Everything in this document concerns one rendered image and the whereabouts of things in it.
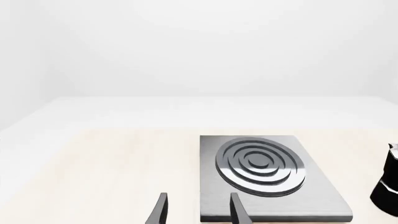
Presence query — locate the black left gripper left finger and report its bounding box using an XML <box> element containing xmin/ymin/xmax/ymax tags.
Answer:
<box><xmin>144</xmin><ymin>192</ymin><xmax>169</xmax><ymax>224</ymax></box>

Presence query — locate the black moka pot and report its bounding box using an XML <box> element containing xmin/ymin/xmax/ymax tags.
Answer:
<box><xmin>369</xmin><ymin>142</ymin><xmax>398</xmax><ymax>218</ymax></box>

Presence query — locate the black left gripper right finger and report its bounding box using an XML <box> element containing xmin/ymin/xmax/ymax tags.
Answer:
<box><xmin>229</xmin><ymin>192</ymin><xmax>252</xmax><ymax>224</ymax></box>

